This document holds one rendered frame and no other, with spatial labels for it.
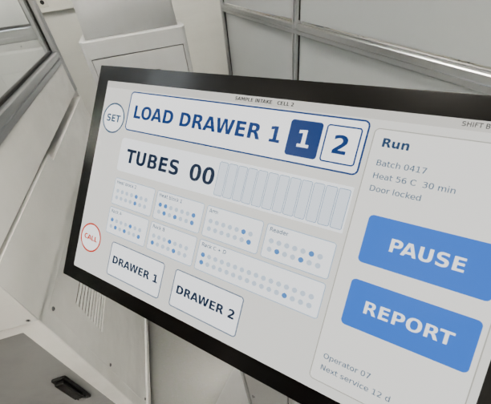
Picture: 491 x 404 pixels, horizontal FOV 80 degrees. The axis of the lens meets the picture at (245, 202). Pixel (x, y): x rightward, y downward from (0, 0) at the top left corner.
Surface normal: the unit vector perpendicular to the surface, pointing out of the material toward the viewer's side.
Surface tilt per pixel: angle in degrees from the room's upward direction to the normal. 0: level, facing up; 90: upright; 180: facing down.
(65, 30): 90
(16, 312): 90
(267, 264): 50
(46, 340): 90
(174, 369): 0
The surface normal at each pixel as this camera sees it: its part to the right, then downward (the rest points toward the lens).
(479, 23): -0.92, 0.32
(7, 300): 0.28, 0.61
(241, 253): -0.42, -0.02
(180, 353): -0.09, -0.76
